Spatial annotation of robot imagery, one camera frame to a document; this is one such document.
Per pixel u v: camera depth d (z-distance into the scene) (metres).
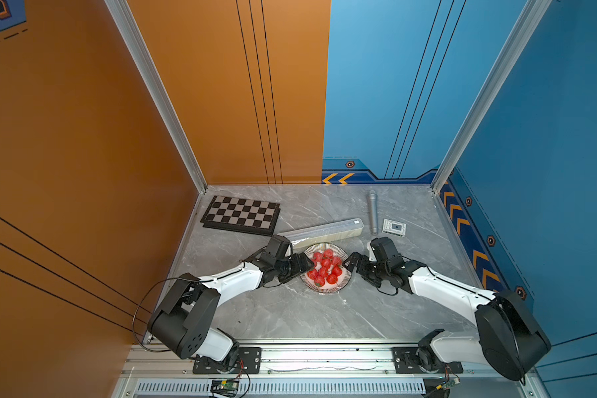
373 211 1.09
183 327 0.43
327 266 0.91
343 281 0.87
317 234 0.96
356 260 0.79
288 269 0.77
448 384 0.70
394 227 1.03
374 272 0.74
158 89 0.86
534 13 0.70
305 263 0.80
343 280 0.87
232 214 1.05
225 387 0.72
